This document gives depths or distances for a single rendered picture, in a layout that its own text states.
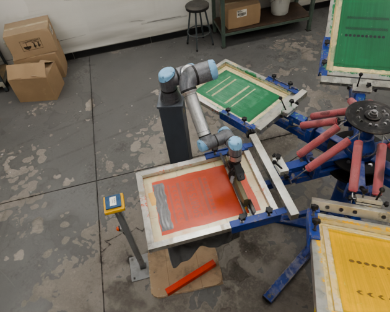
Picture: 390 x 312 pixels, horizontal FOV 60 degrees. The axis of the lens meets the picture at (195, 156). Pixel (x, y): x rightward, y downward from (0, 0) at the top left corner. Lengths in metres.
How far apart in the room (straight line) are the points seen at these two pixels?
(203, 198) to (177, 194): 0.17
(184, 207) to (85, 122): 2.59
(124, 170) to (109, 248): 0.90
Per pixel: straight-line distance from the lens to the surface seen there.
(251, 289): 2.90
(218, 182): 2.22
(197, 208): 2.11
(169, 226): 2.06
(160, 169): 2.29
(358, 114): 2.24
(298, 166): 2.22
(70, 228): 3.47
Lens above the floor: 2.71
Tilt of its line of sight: 47 degrees down
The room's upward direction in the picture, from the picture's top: 7 degrees counter-clockwise
